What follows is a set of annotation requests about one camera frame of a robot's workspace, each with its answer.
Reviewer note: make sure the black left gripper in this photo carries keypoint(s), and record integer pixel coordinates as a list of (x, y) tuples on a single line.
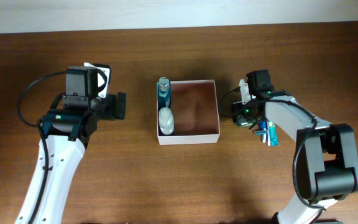
[(115, 106)]

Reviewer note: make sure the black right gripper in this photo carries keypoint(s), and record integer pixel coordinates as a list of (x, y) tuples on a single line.
[(238, 113)]

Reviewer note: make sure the green white soap packet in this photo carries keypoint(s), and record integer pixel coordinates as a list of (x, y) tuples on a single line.
[(242, 123)]

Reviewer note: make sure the blue mouthwash bottle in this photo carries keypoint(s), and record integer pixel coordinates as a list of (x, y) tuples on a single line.
[(164, 93)]

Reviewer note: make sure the clear gel bottle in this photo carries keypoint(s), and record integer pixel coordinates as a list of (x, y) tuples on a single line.
[(166, 121)]

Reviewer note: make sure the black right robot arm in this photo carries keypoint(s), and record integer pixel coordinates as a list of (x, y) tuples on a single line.
[(325, 163)]

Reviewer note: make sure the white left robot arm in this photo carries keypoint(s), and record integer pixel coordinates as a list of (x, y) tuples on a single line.
[(65, 132)]

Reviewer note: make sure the blue razor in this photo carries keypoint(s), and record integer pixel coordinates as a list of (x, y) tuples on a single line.
[(258, 131)]

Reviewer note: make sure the blue white toothbrush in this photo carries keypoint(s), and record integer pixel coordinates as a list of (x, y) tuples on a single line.
[(263, 128)]

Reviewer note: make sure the green white toothpaste tube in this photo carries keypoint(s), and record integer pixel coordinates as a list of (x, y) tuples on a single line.
[(272, 134)]

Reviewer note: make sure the pink open box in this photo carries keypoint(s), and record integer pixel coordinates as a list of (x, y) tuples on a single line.
[(195, 113)]

